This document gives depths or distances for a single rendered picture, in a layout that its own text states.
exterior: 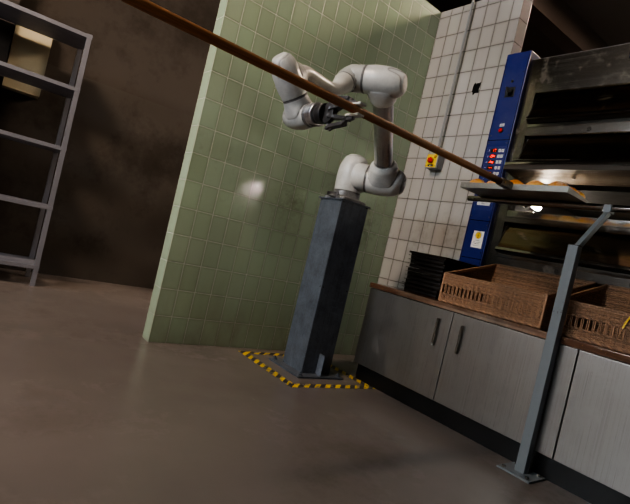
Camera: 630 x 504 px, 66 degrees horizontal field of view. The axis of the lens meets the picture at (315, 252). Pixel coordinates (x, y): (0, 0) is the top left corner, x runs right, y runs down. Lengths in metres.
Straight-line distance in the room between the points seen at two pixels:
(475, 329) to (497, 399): 0.32
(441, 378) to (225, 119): 1.78
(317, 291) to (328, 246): 0.26
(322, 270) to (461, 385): 0.93
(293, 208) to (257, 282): 0.51
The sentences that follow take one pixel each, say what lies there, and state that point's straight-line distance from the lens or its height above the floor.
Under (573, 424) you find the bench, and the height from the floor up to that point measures 0.26.
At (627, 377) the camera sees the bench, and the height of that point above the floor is 0.50.
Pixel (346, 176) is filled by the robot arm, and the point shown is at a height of 1.13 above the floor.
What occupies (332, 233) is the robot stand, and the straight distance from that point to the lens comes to 2.69.
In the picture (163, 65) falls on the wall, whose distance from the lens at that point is 4.68.
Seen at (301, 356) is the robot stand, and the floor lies 0.09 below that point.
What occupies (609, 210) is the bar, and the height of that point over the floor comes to 1.14.
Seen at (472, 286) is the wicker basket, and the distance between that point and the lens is 2.52.
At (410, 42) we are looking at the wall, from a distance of 3.80.
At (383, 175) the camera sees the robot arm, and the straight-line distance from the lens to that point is 2.67.
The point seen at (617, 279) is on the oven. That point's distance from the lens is 2.77.
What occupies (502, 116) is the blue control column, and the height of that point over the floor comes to 1.75.
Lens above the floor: 0.70
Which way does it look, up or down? level
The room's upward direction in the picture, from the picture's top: 13 degrees clockwise
